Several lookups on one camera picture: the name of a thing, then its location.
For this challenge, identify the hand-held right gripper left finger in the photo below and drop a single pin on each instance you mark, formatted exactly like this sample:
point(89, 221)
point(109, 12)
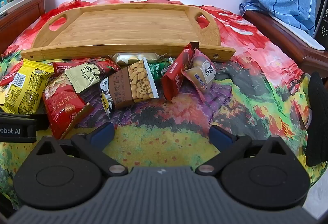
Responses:
point(103, 135)

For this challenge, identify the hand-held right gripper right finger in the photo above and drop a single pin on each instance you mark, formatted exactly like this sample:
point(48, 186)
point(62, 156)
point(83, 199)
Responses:
point(217, 136)

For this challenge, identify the yellow snack packet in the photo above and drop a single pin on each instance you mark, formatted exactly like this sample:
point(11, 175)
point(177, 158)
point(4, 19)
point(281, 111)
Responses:
point(25, 85)

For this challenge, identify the large red nut packet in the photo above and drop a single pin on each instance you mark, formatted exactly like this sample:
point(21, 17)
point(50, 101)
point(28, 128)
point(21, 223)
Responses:
point(64, 106)

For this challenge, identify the red biscuit packet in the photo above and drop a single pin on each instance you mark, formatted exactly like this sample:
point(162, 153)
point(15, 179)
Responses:
point(7, 76)

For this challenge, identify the brown peanut packet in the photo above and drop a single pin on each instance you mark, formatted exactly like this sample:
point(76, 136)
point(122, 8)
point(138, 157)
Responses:
point(133, 85)

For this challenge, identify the gold candy packet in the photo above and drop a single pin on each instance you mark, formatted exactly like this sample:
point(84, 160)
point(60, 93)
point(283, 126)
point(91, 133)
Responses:
point(84, 76)

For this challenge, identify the pink clear pastry packet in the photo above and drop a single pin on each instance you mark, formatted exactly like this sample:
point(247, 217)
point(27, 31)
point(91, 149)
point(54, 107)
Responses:
point(199, 73)

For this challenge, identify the narrow red snack packet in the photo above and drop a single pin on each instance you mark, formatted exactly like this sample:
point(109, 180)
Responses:
point(107, 64)

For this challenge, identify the dark red bar packet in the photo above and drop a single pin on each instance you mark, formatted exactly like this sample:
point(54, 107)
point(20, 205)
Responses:
point(176, 73)

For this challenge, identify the silver nut packet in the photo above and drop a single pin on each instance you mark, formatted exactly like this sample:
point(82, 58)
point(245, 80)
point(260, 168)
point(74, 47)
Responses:
point(135, 57)

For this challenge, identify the green snack packet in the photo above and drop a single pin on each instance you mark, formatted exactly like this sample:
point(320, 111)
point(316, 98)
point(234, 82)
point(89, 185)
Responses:
point(158, 69)

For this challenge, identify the wooden serving tray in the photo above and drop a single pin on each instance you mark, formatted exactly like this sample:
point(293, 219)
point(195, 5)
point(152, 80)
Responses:
point(128, 29)

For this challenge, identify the colourful printed cloth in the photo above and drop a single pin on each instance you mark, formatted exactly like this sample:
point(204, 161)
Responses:
point(166, 121)

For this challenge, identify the black padded object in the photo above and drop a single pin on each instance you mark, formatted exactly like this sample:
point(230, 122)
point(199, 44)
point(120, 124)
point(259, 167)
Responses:
point(317, 121)

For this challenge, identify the brown wooden furniture edge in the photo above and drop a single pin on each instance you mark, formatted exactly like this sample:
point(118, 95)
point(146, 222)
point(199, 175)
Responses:
point(281, 37)

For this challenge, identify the brown wooden cabinet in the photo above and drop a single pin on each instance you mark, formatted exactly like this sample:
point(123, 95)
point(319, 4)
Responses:
point(25, 14)

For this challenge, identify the white plastic tray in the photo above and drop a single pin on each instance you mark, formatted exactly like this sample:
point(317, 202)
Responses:
point(23, 1)

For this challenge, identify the white sheet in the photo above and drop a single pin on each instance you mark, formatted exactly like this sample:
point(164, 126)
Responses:
point(305, 37)

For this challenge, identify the dark perforated object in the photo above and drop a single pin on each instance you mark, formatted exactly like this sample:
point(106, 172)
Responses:
point(323, 9)

